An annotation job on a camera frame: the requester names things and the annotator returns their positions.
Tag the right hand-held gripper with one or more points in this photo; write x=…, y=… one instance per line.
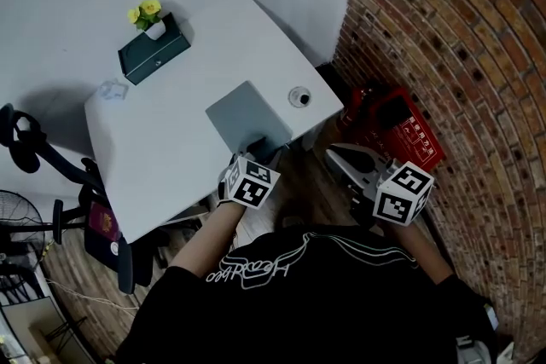
x=396, y=192

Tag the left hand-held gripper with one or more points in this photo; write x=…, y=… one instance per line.
x=251, y=183

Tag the grey notebook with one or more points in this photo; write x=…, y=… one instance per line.
x=247, y=115

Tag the person's right forearm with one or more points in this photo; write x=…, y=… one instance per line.
x=418, y=251

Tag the person's left forearm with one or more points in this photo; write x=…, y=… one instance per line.
x=209, y=238

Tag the red fire equipment box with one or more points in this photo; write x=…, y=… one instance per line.
x=420, y=140

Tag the small black box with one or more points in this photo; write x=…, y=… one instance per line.
x=392, y=113

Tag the white desk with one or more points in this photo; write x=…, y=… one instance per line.
x=170, y=132

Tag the red fire extinguisher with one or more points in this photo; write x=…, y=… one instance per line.
x=356, y=111

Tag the person's black printed shirt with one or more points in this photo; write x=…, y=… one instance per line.
x=324, y=311

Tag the dark green box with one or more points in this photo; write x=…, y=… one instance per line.
x=149, y=55

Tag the yellow flower in white pot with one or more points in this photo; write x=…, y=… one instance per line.
x=155, y=30

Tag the clear plastic wrapper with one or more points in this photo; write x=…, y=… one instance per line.
x=113, y=90

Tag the maroon passport booklet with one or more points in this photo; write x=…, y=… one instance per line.
x=102, y=221

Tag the white grey waist device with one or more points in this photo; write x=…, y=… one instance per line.
x=469, y=349

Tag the white handheld mini fan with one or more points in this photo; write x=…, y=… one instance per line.
x=114, y=248

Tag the black office chair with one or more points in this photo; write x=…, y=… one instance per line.
x=23, y=155

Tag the yellow black striped stick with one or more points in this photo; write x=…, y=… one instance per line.
x=47, y=248

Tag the black standing fan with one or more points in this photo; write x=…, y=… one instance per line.
x=21, y=227

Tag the black metal shelf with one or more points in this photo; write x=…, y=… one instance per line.
x=25, y=311

